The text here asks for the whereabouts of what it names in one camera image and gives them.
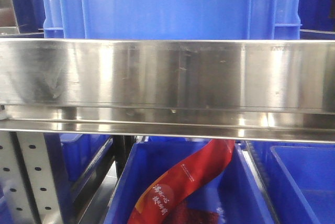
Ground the blue bin under shelf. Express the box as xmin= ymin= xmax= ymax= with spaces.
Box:
xmin=105 ymin=139 xmax=274 ymax=223

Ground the red printed bag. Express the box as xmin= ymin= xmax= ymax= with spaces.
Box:
xmin=127 ymin=139 xmax=235 ymax=223

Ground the blue bin lower right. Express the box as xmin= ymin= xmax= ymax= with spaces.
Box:
xmin=250 ymin=141 xmax=334 ymax=223

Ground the large blue crate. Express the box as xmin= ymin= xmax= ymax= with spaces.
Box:
xmin=43 ymin=0 xmax=301 ymax=40

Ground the perforated grey shelf post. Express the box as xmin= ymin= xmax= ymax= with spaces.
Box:
xmin=1 ymin=131 xmax=74 ymax=223

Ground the stainless steel shelf rail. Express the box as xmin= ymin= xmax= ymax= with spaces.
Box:
xmin=1 ymin=38 xmax=334 ymax=143

